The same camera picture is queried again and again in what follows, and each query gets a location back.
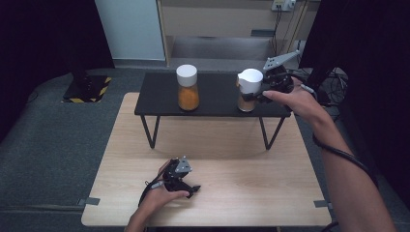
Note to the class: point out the brown spice jar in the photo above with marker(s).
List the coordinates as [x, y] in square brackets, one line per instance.
[249, 82]

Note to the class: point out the person's left hand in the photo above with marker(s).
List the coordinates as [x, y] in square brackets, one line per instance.
[158, 201]

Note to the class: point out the grey tape strip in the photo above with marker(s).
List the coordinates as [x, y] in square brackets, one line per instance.
[322, 203]
[88, 201]

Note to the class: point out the black shelf riser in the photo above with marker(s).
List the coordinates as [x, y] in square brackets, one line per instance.
[219, 96]

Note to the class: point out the wooden cabinet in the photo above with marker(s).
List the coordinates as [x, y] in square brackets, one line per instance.
[219, 19]

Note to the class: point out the orange spice jar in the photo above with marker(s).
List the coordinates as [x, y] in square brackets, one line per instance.
[188, 96]

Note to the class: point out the white wall panel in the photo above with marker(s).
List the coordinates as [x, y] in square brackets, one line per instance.
[132, 29]

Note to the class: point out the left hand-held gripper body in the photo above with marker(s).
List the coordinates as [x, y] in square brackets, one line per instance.
[175, 177]

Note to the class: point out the dark curtain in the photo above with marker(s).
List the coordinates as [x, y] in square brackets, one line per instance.
[377, 64]
[45, 42]

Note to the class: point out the white power strip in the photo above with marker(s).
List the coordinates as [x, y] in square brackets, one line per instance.
[283, 5]

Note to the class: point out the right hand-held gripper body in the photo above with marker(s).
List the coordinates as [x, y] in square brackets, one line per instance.
[278, 79]

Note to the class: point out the person's right hand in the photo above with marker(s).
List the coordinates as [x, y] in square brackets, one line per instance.
[299, 100]

